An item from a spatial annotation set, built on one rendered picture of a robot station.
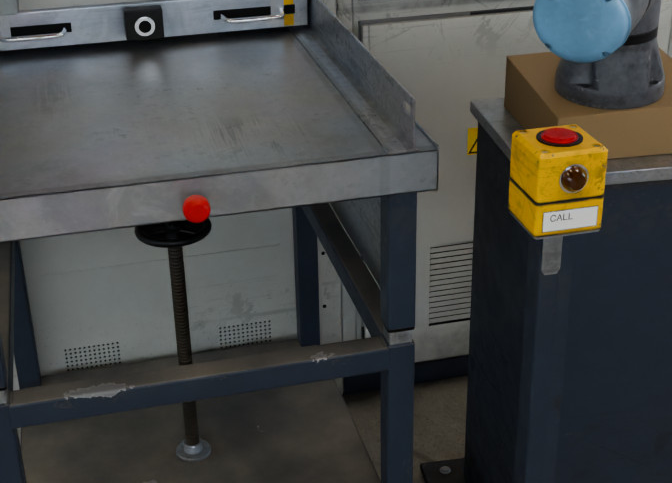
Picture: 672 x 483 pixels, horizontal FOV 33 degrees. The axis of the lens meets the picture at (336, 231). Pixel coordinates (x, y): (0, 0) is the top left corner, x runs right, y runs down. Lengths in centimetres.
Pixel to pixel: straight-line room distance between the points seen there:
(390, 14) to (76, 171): 85
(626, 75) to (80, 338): 117
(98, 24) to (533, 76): 69
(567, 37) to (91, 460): 107
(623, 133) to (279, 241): 82
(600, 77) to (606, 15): 20
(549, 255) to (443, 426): 107
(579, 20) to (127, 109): 62
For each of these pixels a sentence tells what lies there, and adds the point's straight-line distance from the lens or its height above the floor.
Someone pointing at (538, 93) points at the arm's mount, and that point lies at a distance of 161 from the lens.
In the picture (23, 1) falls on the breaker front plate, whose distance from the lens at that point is 184.
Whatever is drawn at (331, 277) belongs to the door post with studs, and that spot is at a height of 28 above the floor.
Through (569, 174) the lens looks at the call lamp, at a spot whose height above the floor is 88.
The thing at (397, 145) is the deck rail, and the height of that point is 83.
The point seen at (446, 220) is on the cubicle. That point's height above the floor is 39.
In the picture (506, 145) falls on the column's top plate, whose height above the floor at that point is 75.
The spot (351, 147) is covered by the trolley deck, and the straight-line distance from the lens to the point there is 141.
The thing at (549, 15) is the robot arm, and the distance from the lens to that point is 141.
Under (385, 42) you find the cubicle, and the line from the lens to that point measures 205.
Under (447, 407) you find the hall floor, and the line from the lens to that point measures 235.
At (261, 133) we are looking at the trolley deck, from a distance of 146.
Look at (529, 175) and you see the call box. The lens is 122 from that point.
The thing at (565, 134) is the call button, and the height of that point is 91.
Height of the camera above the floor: 135
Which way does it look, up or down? 26 degrees down
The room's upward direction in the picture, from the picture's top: 1 degrees counter-clockwise
